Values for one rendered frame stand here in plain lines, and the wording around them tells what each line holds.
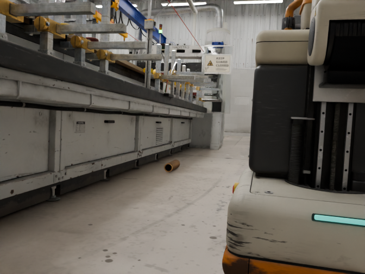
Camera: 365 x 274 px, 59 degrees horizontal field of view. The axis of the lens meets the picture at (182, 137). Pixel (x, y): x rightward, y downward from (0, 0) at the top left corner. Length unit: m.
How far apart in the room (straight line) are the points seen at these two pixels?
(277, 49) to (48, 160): 1.27
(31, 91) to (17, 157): 0.42
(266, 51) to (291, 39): 0.09
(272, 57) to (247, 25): 11.06
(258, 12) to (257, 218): 11.70
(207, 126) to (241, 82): 6.39
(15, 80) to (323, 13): 1.00
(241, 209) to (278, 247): 0.13
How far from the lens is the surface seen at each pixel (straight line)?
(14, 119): 1.63
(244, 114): 11.75
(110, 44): 1.60
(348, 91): 1.12
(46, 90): 1.42
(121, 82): 1.96
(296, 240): 0.90
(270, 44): 1.21
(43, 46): 1.41
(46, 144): 1.82
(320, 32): 0.93
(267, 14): 12.36
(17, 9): 1.23
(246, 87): 11.82
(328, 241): 0.91
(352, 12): 0.95
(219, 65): 5.51
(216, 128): 5.46
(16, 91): 1.29
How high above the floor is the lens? 0.48
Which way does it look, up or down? 3 degrees down
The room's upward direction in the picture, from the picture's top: 3 degrees clockwise
